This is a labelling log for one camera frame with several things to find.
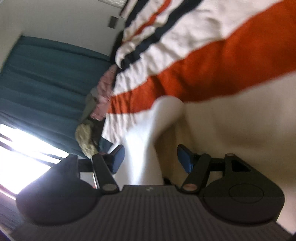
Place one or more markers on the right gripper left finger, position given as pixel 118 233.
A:
pixel 105 166

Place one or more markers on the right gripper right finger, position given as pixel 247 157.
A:
pixel 197 167

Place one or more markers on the white sweatpants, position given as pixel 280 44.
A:
pixel 257 124

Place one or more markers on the yellow-green knit garment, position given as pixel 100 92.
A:
pixel 83 136

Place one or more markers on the pink garment on pile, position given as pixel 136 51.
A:
pixel 104 92

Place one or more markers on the window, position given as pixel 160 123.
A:
pixel 24 158

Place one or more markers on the teal right curtain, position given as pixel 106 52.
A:
pixel 44 85

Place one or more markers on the striped bed blanket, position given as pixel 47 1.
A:
pixel 195 51

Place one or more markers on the dark wall socket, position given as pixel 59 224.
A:
pixel 112 22

